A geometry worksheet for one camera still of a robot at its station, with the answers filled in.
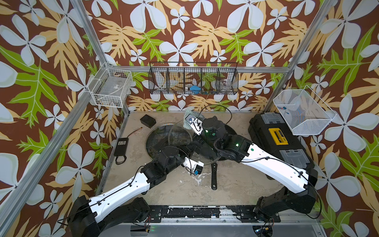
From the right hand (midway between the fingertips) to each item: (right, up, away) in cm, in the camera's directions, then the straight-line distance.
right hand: (195, 122), depth 68 cm
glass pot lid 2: (-9, -8, +21) cm, 24 cm away
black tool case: (+45, -6, +18) cm, 49 cm away
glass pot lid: (-26, -11, +41) cm, 50 cm away
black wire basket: (+2, +31, +31) cm, 44 cm away
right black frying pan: (+25, -5, +32) cm, 40 cm away
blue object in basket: (+1, +22, +26) cm, 34 cm away
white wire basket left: (-49, +22, +18) cm, 57 cm away
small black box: (-35, +2, +44) cm, 56 cm away
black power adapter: (-50, -17, +32) cm, 61 cm away
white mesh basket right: (+63, +7, +15) cm, 65 cm away
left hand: (-1, -9, +4) cm, 10 cm away
